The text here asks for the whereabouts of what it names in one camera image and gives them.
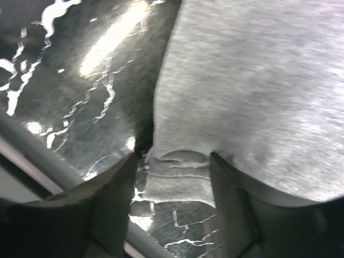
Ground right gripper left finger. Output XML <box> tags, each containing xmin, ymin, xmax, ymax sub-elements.
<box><xmin>1</xmin><ymin>153</ymin><xmax>137</xmax><ymax>257</ymax></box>

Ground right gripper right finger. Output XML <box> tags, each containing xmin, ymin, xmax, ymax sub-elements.
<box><xmin>210</xmin><ymin>153</ymin><xmax>343</xmax><ymax>257</ymax></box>

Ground grey t-shirt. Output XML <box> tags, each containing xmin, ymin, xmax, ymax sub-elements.
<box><xmin>144</xmin><ymin>1</ymin><xmax>343</xmax><ymax>205</ymax></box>

